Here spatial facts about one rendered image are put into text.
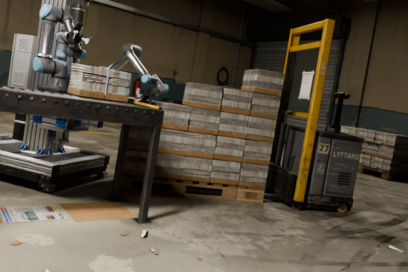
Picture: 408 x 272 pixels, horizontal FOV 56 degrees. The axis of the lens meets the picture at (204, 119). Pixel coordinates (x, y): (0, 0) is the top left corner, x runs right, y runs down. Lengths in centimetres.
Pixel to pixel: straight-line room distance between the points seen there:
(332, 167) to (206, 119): 135
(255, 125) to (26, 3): 723
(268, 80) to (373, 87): 641
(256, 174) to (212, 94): 91
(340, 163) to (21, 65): 312
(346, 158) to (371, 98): 597
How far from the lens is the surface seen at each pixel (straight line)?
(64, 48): 310
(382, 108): 986
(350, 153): 415
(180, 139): 358
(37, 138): 371
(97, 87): 293
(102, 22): 1041
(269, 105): 382
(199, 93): 359
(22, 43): 380
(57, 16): 336
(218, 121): 367
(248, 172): 384
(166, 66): 1117
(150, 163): 274
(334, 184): 412
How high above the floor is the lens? 93
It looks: 3 degrees down
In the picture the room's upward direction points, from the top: 9 degrees clockwise
